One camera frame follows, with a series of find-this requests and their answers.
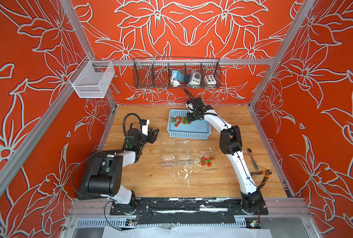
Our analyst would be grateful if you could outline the clear plastic clamshell container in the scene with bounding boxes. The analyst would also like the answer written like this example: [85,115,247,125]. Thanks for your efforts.
[197,148,217,171]

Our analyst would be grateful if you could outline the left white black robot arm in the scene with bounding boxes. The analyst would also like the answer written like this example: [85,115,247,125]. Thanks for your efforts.
[73,113,159,215]

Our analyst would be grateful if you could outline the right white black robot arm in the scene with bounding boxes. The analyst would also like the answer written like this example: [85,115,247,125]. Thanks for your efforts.
[167,97,265,215]

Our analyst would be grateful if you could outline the light blue perforated plastic basket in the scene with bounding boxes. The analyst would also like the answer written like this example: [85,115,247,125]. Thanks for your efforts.
[167,109,212,140]

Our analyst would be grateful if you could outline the white grey round device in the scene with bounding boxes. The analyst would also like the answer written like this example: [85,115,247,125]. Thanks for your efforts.
[186,71,201,88]

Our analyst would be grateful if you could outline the white button box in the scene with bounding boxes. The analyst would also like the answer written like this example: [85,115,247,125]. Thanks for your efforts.
[204,74,217,88]

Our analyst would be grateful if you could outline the clear clamshell container middle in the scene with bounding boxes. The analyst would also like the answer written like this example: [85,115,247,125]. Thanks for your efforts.
[176,152,194,167]

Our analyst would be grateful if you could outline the blue white device in basket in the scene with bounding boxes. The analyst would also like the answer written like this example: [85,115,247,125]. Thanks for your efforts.
[170,70,184,87]

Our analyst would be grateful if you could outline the metal spoon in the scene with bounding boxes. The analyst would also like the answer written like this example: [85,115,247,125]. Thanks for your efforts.
[247,148,259,171]

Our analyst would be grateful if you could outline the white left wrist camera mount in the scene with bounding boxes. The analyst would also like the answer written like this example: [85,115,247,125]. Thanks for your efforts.
[140,119,150,136]

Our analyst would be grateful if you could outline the black wire wall basket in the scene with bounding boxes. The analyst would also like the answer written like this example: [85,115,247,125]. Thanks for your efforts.
[133,56,222,89]

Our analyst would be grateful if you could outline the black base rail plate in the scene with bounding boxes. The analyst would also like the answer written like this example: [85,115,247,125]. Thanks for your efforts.
[109,197,269,225]

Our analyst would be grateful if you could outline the clear acrylic wall box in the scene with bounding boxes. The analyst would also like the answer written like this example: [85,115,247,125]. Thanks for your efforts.
[68,60,116,99]

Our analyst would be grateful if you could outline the orange handled pliers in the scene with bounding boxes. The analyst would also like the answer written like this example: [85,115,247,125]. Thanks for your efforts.
[250,169,272,189]

